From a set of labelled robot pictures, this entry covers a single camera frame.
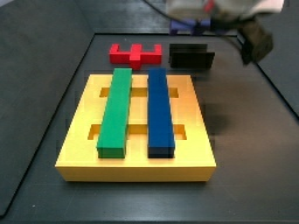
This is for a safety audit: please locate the purple fork-shaped block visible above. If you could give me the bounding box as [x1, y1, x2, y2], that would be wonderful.
[169, 19, 210, 36]

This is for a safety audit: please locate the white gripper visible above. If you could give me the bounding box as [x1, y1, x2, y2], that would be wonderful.
[165, 0, 285, 21]

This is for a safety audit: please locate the black angle fixture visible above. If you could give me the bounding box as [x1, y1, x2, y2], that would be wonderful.
[169, 44, 214, 70]

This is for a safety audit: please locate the blue bar block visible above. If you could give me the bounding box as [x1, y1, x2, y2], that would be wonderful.
[146, 68, 174, 158]

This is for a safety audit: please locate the green bar block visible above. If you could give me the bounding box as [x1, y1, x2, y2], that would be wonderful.
[97, 68, 132, 158]

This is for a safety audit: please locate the red fork-shaped block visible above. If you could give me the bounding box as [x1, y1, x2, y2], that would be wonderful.
[108, 44, 162, 70]

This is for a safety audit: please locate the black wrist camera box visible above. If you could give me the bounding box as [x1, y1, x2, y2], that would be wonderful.
[237, 19, 273, 65]

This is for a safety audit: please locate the yellow slotted board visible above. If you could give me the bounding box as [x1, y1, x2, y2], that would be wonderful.
[54, 74, 216, 182]

